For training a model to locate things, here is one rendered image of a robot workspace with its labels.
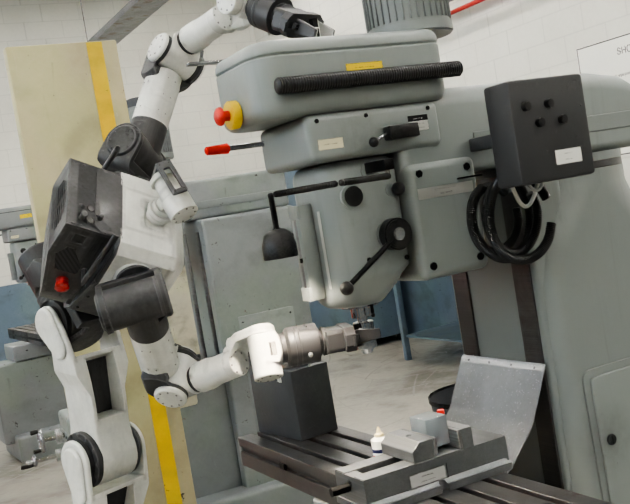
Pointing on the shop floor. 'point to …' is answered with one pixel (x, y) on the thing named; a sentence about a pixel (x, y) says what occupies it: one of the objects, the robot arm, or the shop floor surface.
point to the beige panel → (21, 75)
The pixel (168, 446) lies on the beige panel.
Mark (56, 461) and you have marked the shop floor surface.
